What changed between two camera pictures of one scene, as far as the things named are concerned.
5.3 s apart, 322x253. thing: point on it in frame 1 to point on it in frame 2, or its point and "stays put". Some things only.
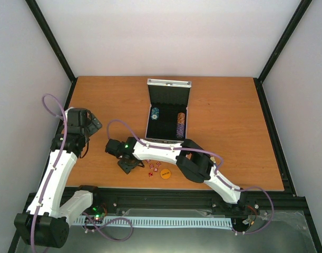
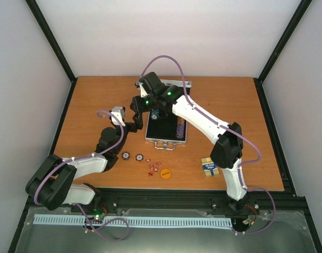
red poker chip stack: x=181 y=118 stays put
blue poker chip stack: x=155 y=113 stays put
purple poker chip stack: x=180 y=129 stays put
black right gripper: x=127 y=168 to x=137 y=106
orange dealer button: x=165 y=174 stays put
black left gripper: x=93 y=128 to x=138 y=124
